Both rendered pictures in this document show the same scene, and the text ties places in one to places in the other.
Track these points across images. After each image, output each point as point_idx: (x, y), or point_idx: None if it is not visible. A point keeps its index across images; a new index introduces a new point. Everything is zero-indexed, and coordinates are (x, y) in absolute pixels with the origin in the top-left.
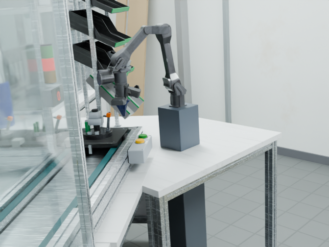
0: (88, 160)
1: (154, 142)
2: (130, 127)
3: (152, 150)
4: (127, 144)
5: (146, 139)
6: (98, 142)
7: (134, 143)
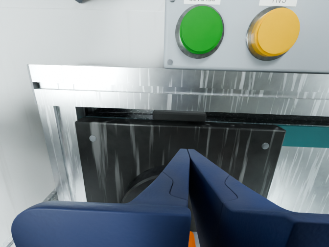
0: (292, 184)
1: (47, 30)
2: (53, 113)
3: (118, 26)
4: (281, 90)
5: (233, 7)
6: (262, 191)
7: (277, 58)
